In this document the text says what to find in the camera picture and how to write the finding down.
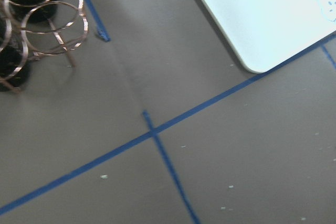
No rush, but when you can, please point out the cream bear tray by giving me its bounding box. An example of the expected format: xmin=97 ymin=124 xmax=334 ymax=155
xmin=202 ymin=0 xmax=335 ymax=73

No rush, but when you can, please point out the copper wire bottle rack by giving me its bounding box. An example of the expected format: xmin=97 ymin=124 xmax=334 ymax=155
xmin=1 ymin=0 xmax=89 ymax=93

